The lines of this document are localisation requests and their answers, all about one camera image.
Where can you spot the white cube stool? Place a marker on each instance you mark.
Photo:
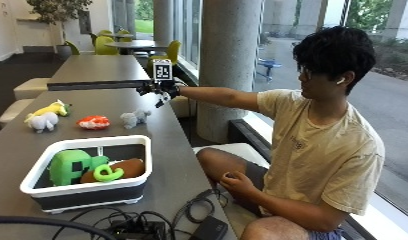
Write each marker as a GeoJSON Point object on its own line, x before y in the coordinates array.
{"type": "Point", "coordinates": [31, 87]}
{"type": "Point", "coordinates": [15, 111]}
{"type": "Point", "coordinates": [180, 105]}

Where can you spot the white marker cube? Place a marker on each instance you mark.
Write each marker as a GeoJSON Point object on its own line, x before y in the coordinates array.
{"type": "Point", "coordinates": [161, 70]}

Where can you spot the grey elephant plush toy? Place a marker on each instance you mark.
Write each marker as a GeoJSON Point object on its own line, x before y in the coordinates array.
{"type": "Point", "coordinates": [132, 119]}

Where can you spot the yellow-green chair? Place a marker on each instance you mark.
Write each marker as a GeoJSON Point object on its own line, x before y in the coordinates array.
{"type": "Point", "coordinates": [72, 48]}
{"type": "Point", "coordinates": [104, 46]}
{"type": "Point", "coordinates": [172, 50]}

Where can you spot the black rectangular box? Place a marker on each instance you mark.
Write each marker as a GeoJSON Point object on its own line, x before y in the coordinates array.
{"type": "Point", "coordinates": [209, 229]}

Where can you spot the orange and white fish plush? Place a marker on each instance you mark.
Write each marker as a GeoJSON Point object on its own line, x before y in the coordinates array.
{"type": "Point", "coordinates": [93, 122]}

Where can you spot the long dark table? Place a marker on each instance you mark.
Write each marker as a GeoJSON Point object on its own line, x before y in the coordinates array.
{"type": "Point", "coordinates": [97, 70]}

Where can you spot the wide concrete column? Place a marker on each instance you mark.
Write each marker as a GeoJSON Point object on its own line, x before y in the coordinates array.
{"type": "Point", "coordinates": [228, 66]}

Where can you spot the round dark table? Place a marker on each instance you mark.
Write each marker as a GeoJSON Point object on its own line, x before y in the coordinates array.
{"type": "Point", "coordinates": [132, 44]}

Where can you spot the brown plush toy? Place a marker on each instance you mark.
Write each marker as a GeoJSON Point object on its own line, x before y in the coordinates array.
{"type": "Point", "coordinates": [132, 166]}

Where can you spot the the person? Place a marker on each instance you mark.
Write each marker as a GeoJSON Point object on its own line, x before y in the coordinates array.
{"type": "Point", "coordinates": [328, 150]}

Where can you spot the narrow concrete column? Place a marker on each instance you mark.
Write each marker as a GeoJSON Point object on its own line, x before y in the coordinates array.
{"type": "Point", "coordinates": [164, 20]}

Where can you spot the yellow plush toy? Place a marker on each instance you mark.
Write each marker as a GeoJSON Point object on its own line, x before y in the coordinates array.
{"type": "Point", "coordinates": [51, 108]}

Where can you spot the black adapter hub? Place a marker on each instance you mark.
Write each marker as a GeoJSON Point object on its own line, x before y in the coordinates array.
{"type": "Point", "coordinates": [138, 230]}

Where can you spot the blue outdoor table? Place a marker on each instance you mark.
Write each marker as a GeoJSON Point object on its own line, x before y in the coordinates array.
{"type": "Point", "coordinates": [268, 65]}

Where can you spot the green curled plush toy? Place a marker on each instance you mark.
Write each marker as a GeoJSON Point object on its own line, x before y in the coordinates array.
{"type": "Point", "coordinates": [107, 176]}

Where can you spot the white pony plush toy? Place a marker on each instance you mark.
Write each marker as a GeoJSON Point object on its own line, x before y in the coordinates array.
{"type": "Point", "coordinates": [43, 122]}

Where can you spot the green blocky plush toy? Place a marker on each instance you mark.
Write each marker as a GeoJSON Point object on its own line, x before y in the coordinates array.
{"type": "Point", "coordinates": [69, 166]}

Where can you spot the white and black basin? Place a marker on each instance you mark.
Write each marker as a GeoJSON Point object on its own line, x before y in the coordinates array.
{"type": "Point", "coordinates": [85, 196]}

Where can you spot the eyeglasses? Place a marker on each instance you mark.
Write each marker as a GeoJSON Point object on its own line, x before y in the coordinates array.
{"type": "Point", "coordinates": [304, 71]}

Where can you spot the potted indoor tree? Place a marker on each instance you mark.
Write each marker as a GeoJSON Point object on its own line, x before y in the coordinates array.
{"type": "Point", "coordinates": [57, 13]}

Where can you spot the white earbud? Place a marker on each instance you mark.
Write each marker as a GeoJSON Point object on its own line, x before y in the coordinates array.
{"type": "Point", "coordinates": [340, 80]}

